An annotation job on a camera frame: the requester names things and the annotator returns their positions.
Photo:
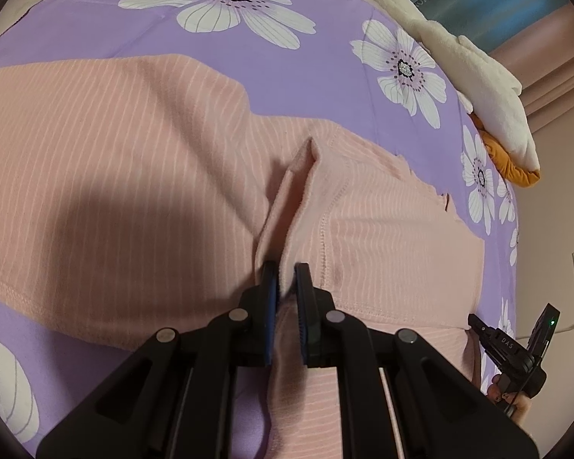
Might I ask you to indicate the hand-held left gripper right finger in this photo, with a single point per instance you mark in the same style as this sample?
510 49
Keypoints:
300 315

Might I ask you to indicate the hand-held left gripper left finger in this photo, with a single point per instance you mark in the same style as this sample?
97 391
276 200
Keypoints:
269 315

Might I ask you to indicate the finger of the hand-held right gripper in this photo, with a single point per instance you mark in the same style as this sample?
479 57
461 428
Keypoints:
480 327

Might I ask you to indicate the pink striped garment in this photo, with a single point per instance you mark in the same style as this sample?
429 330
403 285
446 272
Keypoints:
124 177

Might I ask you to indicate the person's right hand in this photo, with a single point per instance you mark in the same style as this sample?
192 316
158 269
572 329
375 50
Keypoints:
519 411

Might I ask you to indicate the purple floral bed sheet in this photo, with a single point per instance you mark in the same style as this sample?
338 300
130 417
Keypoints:
315 81

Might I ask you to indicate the white goose plush toy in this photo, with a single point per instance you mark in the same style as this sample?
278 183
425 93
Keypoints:
483 86

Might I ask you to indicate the pink and blue curtain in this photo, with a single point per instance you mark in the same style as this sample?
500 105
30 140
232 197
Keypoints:
531 24

